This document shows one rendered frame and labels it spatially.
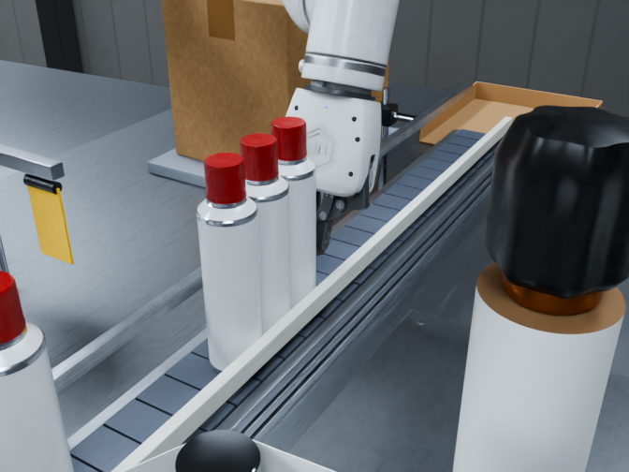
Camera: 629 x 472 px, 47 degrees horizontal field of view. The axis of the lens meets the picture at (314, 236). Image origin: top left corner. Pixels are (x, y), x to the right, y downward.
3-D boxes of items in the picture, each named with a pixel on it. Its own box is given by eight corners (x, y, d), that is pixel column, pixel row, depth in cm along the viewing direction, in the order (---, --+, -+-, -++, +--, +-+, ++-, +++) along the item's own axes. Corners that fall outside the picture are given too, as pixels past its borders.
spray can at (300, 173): (299, 325, 73) (297, 135, 63) (257, 310, 75) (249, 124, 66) (325, 302, 77) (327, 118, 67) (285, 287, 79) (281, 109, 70)
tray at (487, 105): (561, 171, 120) (564, 149, 118) (417, 142, 132) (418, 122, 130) (599, 120, 143) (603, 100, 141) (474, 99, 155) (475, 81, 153)
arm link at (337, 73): (285, 49, 72) (281, 80, 72) (365, 61, 68) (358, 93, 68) (326, 60, 79) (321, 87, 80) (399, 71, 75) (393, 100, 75)
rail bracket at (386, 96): (411, 201, 110) (418, 96, 102) (369, 191, 114) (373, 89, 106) (419, 193, 113) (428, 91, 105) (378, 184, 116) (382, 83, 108)
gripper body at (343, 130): (281, 70, 73) (263, 179, 75) (371, 85, 68) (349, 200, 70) (316, 78, 79) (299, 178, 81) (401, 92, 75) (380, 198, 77)
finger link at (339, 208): (315, 193, 74) (304, 256, 76) (342, 200, 73) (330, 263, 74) (329, 192, 77) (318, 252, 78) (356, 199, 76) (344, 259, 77)
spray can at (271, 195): (273, 353, 69) (267, 154, 59) (229, 337, 71) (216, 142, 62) (301, 326, 73) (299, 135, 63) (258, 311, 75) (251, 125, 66)
